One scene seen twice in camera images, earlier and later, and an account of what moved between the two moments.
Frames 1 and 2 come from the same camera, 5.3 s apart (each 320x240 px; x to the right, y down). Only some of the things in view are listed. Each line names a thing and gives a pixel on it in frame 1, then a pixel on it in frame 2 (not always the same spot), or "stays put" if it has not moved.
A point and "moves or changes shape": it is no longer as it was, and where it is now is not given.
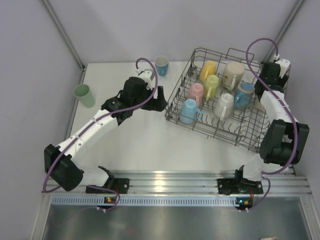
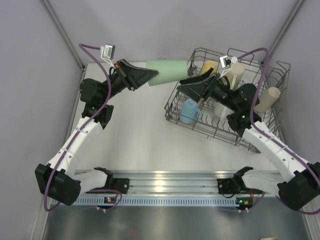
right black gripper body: (281, 81) to (219, 92)
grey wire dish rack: (217, 93) stays put
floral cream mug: (233, 75) stays put
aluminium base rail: (166, 182) stays put
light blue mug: (189, 112) stays put
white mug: (223, 109) stays put
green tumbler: (83, 93) moves or changes shape
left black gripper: (157, 104) to (135, 77)
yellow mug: (208, 68) stays put
